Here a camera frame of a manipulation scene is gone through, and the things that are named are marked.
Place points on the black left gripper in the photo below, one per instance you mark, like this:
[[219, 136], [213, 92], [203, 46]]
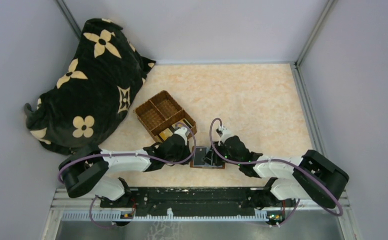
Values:
[[187, 152]]

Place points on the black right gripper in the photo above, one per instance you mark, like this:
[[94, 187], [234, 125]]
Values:
[[219, 145]]

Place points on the brown leather card holder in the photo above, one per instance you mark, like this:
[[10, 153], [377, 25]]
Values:
[[211, 161]]

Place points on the brown woven divided basket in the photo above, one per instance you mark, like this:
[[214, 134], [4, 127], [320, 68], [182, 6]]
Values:
[[160, 112]]

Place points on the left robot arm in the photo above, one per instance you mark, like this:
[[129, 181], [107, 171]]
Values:
[[87, 170]]

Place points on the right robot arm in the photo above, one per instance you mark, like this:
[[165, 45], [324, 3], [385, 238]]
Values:
[[310, 176]]

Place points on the gold card in holder sleeve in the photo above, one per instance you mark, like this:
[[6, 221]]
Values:
[[165, 134]]

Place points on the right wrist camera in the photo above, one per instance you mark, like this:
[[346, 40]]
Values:
[[223, 132]]

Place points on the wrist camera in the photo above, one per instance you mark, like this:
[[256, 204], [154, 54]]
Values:
[[223, 132], [182, 132]]

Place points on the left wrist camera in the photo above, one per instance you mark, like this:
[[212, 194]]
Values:
[[182, 132]]

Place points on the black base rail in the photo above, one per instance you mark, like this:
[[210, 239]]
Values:
[[153, 204]]

